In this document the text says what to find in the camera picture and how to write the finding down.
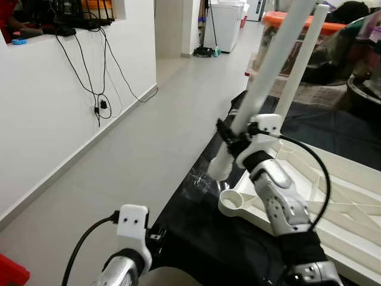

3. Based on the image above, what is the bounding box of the person in red shirt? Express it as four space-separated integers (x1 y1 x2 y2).
0 0 43 43

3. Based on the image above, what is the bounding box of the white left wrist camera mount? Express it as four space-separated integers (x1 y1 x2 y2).
116 204 149 251

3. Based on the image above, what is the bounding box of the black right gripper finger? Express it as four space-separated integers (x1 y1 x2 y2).
216 118 234 147

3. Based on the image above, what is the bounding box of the shiny black bag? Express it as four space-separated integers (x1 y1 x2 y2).
301 12 381 84

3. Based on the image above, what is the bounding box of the black floor mop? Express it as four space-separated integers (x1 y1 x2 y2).
193 45 222 58

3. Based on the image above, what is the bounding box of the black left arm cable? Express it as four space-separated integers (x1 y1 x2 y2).
63 212 121 286

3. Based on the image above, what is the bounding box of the white threaded table leg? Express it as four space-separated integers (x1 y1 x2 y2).
207 0 317 182
275 5 329 120

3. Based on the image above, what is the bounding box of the white plastic table top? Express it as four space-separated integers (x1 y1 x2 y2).
217 113 381 284

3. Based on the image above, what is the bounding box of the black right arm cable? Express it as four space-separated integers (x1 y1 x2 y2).
250 125 331 230

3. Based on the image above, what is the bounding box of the black round pan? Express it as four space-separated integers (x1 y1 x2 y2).
346 74 381 105

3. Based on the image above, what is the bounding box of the black shelf clutter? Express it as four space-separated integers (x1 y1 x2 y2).
12 0 114 36

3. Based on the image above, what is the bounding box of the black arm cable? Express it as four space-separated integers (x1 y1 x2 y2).
63 212 121 286
250 125 331 230

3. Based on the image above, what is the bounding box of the orange lid storage box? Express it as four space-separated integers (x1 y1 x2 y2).
253 11 346 78

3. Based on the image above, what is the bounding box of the long grey wall cable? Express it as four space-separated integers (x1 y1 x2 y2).
101 27 158 103

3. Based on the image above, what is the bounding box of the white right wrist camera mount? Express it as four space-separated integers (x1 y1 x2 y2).
237 113 283 167

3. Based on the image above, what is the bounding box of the white appliance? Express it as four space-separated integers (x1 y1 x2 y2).
205 0 245 53

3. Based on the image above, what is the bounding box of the looped grey wall cable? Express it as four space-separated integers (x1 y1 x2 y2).
57 33 114 127

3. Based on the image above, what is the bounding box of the black tablecloth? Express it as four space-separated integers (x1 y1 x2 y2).
146 89 381 286

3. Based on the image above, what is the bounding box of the crumpled clear tape patch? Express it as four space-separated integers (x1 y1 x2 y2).
182 166 222 200

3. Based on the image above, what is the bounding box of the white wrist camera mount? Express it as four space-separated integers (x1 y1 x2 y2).
237 113 283 167
116 204 149 251

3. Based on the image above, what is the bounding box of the red plastic stool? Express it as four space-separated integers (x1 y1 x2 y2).
0 253 30 286

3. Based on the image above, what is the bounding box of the beige padded base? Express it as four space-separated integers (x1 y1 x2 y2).
247 69 358 111

